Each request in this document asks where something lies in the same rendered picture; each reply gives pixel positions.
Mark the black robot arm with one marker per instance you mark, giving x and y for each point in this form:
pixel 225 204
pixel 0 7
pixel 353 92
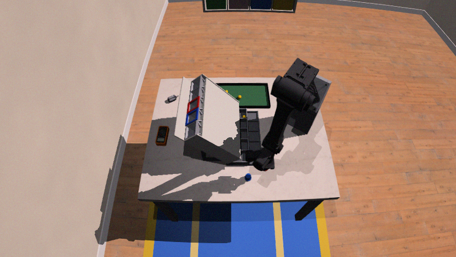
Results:
pixel 291 93

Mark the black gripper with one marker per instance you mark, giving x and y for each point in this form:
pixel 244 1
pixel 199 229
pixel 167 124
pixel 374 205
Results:
pixel 270 164

